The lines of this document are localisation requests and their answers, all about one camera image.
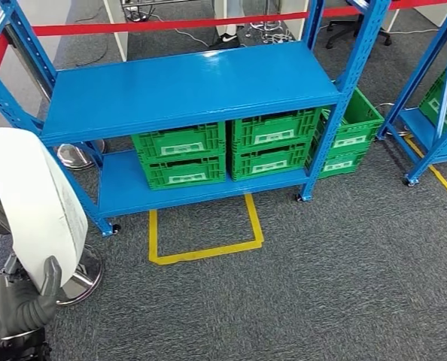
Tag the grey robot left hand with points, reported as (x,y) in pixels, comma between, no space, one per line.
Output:
(24,309)

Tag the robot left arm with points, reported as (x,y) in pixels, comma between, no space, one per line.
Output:
(20,349)

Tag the blue metal shelf rack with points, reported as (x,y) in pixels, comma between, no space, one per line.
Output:
(189,89)
(422,129)

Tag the yellow floor tape outline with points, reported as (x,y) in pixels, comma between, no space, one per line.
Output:
(204,253)

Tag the green plastic crate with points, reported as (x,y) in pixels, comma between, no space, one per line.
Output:
(272,149)
(355,134)
(178,159)
(441,99)

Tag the white desk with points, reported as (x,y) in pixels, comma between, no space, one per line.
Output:
(434,15)
(118,30)
(295,5)

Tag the black power strip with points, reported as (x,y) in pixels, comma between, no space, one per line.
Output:
(135,14)

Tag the person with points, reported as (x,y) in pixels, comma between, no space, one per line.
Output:
(227,41)

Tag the black stool chrome base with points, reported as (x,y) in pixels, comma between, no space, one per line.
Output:
(265,25)

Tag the black office chair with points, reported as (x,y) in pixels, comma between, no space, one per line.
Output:
(385,39)

